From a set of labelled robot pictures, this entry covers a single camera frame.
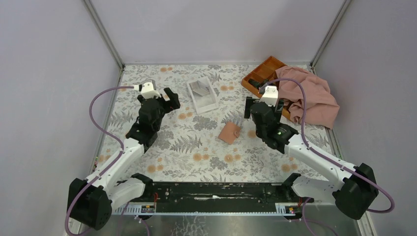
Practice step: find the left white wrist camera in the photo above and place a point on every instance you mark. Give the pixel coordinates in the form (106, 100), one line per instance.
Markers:
(148, 90)

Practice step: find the floral table mat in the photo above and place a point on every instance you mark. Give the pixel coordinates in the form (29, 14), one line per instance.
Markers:
(187, 147)

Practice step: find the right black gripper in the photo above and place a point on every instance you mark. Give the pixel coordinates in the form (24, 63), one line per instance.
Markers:
(278, 109)

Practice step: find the tan leather card holder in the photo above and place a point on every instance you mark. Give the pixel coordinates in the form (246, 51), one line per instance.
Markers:
(229, 133)

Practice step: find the orange wooden tray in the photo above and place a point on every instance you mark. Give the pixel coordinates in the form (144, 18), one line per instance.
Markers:
(266, 70)

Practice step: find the dark green items in tray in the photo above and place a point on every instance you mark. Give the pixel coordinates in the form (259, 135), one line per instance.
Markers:
(257, 84)

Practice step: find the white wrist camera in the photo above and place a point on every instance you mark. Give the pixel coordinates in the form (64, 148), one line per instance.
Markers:
(270, 96)
(148, 90)

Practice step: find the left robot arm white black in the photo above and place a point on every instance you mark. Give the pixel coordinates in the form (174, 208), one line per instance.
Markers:
(92, 200)

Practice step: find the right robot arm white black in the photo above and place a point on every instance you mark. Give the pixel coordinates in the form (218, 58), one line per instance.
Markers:
(349, 187)

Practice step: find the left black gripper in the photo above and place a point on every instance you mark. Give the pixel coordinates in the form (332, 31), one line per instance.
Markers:
(172, 104)

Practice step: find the silver cards in box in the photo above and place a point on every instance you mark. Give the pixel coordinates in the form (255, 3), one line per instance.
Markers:
(199, 88)

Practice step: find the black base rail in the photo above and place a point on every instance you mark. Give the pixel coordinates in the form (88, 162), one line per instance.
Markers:
(218, 198)

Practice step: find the white plastic card box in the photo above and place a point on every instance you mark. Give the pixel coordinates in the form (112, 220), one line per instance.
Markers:
(206, 103)

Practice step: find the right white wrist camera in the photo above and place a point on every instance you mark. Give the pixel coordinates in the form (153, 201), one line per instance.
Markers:
(270, 96)

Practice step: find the pink cloth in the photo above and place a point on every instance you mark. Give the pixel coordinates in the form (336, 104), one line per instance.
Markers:
(321, 106)

